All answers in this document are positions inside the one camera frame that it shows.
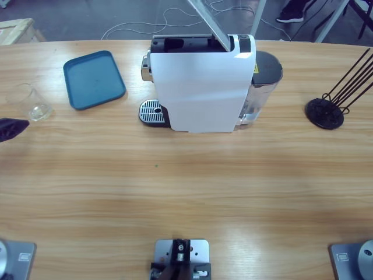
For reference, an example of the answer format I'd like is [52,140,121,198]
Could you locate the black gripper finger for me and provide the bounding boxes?
[0,117,31,144]

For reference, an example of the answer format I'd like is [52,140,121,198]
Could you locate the silver coffee machine lever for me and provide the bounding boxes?
[186,0,235,53]

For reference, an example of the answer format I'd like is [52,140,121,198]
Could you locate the white capsule coffee machine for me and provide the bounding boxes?
[141,33,257,134]

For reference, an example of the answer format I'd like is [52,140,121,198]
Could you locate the clear drinking glass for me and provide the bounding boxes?
[5,83,54,123]

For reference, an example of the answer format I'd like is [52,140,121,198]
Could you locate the teal plastic tray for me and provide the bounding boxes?
[62,50,127,111]

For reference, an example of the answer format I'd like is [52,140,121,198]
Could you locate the wooden crate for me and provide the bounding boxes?
[0,17,47,47]

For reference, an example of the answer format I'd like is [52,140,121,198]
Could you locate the black drip tray metal grille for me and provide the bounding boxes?
[138,99,171,128]

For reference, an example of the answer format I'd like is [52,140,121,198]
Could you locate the clear water tank black lid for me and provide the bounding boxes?
[237,51,284,130]

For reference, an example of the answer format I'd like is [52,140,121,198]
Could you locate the black sneaker white sole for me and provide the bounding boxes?
[276,8,305,24]

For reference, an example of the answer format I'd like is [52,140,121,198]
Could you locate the person leg black trousers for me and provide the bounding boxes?
[284,0,317,14]

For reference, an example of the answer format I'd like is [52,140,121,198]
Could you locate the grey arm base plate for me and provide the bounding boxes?
[0,239,37,280]
[329,240,373,280]

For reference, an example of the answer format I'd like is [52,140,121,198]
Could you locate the white floor cable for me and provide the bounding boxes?
[101,6,205,40]
[203,0,293,41]

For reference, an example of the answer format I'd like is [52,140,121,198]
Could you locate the grey camera mount plate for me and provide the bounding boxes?
[150,238,212,280]

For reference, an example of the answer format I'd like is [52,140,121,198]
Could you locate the white metal table frame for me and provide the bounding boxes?
[249,0,350,44]

